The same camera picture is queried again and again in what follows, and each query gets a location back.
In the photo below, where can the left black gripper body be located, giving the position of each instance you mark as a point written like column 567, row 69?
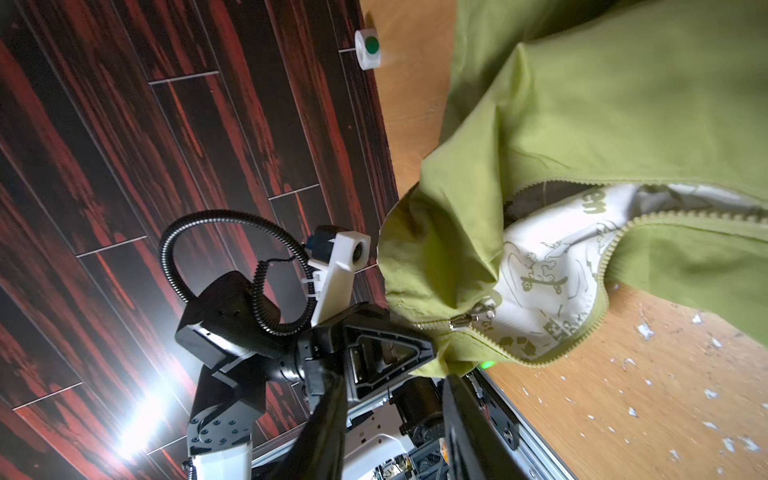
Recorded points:
column 361, row 344

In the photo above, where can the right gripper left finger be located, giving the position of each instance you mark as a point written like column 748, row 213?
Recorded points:
column 318, row 453

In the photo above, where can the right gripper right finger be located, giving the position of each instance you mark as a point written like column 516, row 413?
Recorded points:
column 477, row 447

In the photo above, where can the green zip-up jacket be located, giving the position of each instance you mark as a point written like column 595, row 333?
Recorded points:
column 585, row 142

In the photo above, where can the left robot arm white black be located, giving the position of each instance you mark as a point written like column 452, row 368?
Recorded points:
column 227, row 455

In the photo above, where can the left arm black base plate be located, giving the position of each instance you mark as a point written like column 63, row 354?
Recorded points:
column 405, row 437

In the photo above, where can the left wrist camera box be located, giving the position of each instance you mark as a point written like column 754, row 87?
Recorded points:
column 337, row 255

